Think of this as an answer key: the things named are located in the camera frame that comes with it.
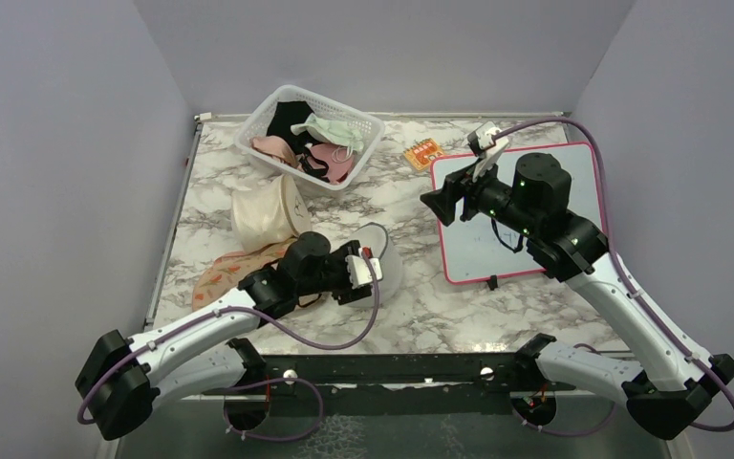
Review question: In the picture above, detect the orange card pack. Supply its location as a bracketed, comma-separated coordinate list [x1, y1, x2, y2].
[404, 138, 445, 171]

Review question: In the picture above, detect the black whiteboard stand clip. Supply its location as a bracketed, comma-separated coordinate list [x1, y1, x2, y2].
[486, 275, 499, 291]

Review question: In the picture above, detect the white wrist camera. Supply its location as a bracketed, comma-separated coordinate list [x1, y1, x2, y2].
[467, 121, 511, 182]
[345, 247, 383, 289]

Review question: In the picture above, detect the beige bra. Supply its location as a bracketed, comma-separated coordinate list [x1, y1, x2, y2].
[249, 136, 299, 168]

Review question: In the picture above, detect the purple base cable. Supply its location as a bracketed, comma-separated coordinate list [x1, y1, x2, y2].
[510, 341, 619, 440]
[222, 379, 324, 445]

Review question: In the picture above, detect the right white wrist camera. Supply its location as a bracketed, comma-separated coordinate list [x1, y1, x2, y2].
[467, 121, 511, 182]

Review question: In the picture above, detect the white plastic basket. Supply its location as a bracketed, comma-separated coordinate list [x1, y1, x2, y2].
[233, 84, 385, 195]

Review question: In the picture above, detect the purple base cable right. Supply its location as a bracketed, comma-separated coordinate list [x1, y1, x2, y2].
[510, 341, 619, 440]

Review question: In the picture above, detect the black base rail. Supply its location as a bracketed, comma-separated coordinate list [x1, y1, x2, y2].
[209, 352, 573, 417]

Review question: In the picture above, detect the pale green garment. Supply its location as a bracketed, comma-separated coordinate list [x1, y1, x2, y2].
[291, 114, 365, 152]

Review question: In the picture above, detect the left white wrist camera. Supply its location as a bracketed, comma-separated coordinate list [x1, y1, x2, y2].
[345, 247, 383, 289]

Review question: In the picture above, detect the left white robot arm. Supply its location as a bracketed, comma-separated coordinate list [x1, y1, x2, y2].
[75, 231, 383, 440]

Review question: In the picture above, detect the dusty pink black-trimmed bra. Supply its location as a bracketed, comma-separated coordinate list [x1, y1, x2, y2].
[297, 143, 355, 185]

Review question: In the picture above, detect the cream cylindrical laundry bag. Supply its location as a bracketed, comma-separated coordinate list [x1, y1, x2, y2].
[230, 175, 313, 253]

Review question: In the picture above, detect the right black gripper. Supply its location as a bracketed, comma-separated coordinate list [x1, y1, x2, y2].
[421, 153, 538, 238]

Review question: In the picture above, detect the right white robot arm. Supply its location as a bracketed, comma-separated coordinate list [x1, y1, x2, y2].
[421, 152, 734, 440]

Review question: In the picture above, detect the pink framed whiteboard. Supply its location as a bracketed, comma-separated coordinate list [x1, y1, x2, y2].
[438, 142, 604, 285]

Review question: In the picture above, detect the floral orange laundry bag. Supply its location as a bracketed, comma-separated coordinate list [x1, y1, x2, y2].
[191, 238, 295, 312]

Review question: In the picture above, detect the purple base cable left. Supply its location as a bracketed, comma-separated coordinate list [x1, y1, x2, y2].
[222, 379, 324, 445]

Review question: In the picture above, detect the black garment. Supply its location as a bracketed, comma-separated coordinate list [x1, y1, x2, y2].
[267, 100, 319, 154]

